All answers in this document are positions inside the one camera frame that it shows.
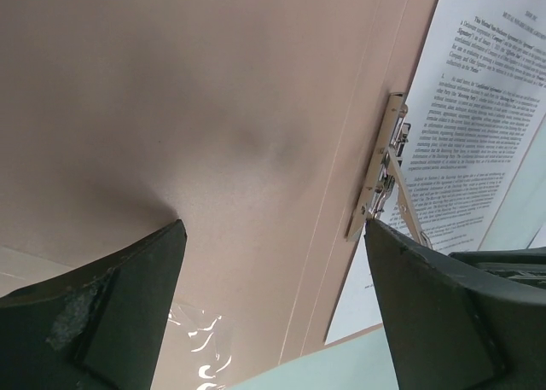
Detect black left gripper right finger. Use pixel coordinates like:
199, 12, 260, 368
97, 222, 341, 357
365, 220, 545, 389

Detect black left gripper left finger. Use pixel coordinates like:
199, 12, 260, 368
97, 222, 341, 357
1, 219, 187, 389

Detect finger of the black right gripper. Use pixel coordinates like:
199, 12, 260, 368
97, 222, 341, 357
449, 247, 546, 288

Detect metal folder clip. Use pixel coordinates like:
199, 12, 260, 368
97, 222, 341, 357
345, 92, 433, 248

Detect printed text paper sheet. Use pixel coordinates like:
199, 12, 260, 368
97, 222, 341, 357
327, 0, 545, 343

